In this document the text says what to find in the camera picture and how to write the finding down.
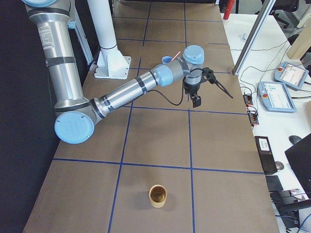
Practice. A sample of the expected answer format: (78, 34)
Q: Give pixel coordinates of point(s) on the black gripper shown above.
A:
(191, 88)

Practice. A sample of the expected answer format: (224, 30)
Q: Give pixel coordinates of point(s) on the blue ribbed cup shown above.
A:
(166, 59)

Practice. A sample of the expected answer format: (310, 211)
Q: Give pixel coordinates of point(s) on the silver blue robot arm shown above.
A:
(77, 116)

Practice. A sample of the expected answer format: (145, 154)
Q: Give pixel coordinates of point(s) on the yellow wooden cup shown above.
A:
(157, 195)

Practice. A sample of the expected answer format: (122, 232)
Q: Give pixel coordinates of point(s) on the far orange black connector hub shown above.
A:
(248, 99)

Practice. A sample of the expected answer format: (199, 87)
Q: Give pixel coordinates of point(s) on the orange black connector hub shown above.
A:
(248, 99)
(253, 117)

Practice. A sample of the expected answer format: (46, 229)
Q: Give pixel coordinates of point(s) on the near orange black connector hub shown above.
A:
(253, 117)

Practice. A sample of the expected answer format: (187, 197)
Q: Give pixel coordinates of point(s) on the near teach pendant tablet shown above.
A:
(275, 97)

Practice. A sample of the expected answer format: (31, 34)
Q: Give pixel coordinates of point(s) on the teach pendant tablet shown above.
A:
(275, 97)
(291, 75)

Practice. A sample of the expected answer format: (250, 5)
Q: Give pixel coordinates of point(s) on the black box with label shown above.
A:
(265, 155)

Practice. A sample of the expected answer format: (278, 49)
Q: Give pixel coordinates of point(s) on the far teach pendant tablet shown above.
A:
(291, 75)

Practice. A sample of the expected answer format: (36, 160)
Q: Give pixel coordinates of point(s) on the white pillar with base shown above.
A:
(111, 63)

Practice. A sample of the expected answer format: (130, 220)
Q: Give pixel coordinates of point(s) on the red cylinder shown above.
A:
(229, 6)

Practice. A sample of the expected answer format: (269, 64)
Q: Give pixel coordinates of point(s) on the black computer mouse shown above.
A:
(294, 139)

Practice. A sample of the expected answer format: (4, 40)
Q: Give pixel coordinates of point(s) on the black flat pad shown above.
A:
(273, 183)

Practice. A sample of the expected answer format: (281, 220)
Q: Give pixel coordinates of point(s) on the black computer monitor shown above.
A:
(299, 158)

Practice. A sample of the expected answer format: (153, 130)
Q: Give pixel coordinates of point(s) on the light wooden board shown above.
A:
(300, 44)

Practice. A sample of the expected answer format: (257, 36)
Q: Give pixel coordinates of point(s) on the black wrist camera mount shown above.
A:
(208, 75)

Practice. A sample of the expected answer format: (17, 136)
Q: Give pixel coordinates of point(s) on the aluminium frame post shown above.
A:
(259, 22)

